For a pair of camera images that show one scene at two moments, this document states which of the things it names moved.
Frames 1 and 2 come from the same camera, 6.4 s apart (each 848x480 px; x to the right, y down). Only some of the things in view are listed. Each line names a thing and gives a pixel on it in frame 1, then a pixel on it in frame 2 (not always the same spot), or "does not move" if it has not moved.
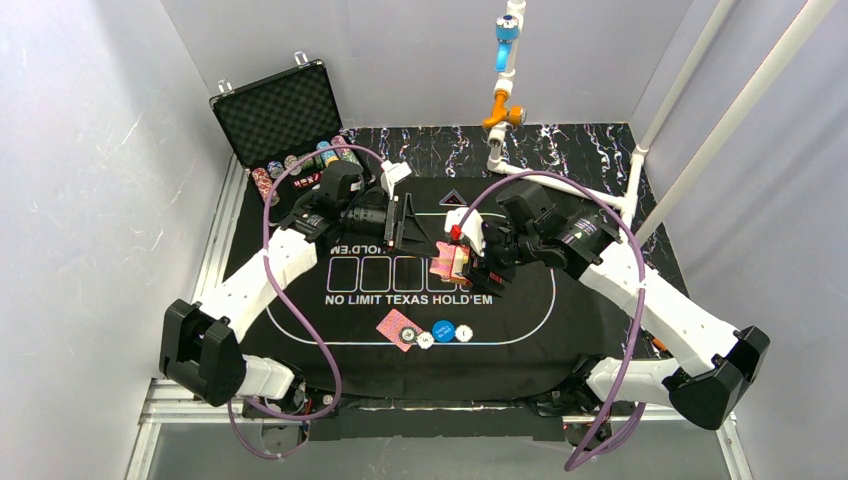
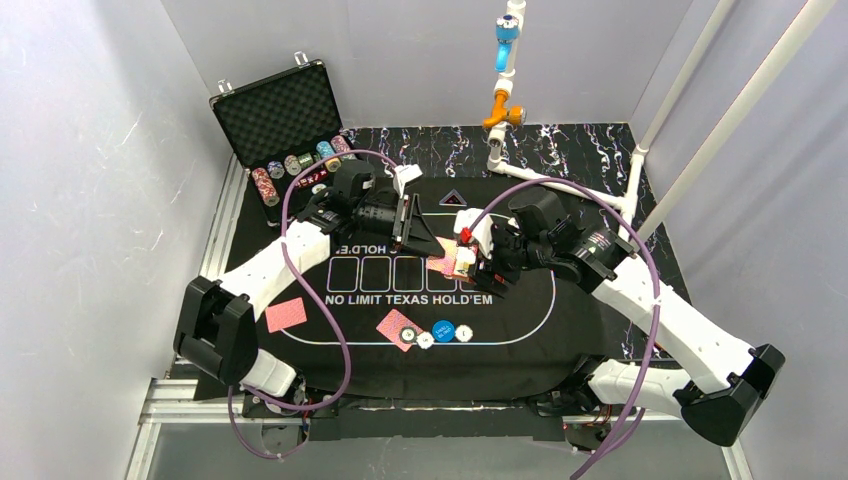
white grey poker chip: (464, 333) does not move
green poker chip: (408, 334) does not move
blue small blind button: (443, 331) does not move
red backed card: (442, 264) to (285, 314)
